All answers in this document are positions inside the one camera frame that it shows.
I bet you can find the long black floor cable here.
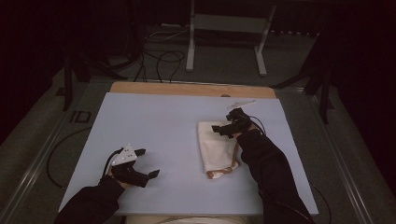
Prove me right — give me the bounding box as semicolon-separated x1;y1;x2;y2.
46;126;93;190

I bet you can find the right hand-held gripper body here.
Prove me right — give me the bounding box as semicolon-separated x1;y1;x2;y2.
226;99;257;140

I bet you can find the left hand-held gripper cable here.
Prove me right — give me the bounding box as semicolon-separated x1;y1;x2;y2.
104;147;124;179

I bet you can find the white metal stand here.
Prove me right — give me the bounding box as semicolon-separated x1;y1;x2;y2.
185;0;277;77

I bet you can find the right hand-held gripper cable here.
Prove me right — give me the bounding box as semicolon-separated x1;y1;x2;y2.
248;115;268;137

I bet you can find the cream baby bodysuit brown trim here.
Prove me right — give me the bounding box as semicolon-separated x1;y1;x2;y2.
197;120;241;180

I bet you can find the white floor cable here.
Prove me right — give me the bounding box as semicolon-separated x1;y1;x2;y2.
143;27;190;43

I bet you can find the hand-held gripper cable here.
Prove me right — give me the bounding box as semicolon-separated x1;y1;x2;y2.
248;115;268;137
104;147;124;179

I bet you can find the black stand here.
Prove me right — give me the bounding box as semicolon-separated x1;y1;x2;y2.
55;46;129;112
270;31;336;125

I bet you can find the thin black floor cable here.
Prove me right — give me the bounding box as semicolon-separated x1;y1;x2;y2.
311;184;332;224

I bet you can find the black floor bracket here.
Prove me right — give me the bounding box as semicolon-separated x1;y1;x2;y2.
69;109;92;124

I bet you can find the light blue board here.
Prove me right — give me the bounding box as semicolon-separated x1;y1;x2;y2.
59;91;319;217

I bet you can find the person's right hand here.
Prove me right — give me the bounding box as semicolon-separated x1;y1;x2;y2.
234;125;262;140

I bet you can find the wooden table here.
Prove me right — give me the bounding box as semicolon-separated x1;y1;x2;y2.
109;81;277;100

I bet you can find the metal floor rail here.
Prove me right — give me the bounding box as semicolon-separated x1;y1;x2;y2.
304;92;373;224
0;78;94;224

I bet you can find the person's left hand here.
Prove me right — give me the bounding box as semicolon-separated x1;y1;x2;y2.
106;174;134;190

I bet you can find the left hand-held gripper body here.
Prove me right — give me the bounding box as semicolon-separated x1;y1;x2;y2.
106;143;150;189

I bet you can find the looped black floor cable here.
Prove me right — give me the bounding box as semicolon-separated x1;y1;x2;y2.
154;49;187;84

